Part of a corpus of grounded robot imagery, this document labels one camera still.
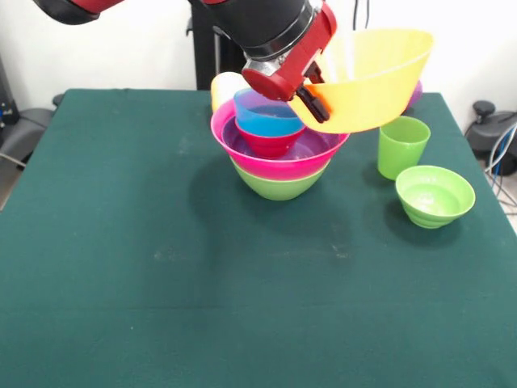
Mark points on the purple bowl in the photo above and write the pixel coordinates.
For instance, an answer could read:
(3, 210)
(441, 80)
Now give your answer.
(319, 143)

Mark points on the small green bowl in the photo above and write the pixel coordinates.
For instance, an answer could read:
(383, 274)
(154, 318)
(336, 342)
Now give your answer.
(436, 206)

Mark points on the large pink bowl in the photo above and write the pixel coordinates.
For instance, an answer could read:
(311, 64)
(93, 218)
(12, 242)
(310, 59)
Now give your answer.
(250, 161)

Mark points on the black robot column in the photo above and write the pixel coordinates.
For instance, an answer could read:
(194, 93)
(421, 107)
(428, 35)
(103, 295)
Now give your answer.
(206, 60)

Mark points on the small red bowl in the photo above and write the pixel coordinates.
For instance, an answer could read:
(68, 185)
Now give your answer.
(270, 145)

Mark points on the green cup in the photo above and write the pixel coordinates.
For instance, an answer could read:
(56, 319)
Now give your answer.
(402, 149)

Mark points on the medium green bowl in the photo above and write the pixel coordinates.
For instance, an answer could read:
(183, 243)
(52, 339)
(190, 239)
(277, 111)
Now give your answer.
(280, 188)

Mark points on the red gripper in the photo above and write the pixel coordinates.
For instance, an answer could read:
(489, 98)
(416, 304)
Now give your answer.
(299, 60)

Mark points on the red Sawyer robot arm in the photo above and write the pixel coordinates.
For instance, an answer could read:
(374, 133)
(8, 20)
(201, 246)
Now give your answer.
(258, 20)

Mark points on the yellow cup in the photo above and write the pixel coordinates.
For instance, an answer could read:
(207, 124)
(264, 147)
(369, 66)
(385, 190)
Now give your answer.
(224, 87)

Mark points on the dark green tablecloth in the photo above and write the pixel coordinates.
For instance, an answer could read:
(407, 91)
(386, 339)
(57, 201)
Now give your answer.
(121, 283)

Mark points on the large orange bowl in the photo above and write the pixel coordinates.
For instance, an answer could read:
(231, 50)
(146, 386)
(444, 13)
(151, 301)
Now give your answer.
(371, 93)

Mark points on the small blue bowl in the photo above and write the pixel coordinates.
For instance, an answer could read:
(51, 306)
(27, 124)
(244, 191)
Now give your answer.
(262, 123)

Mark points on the purple cup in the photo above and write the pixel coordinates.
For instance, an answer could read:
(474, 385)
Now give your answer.
(417, 95)

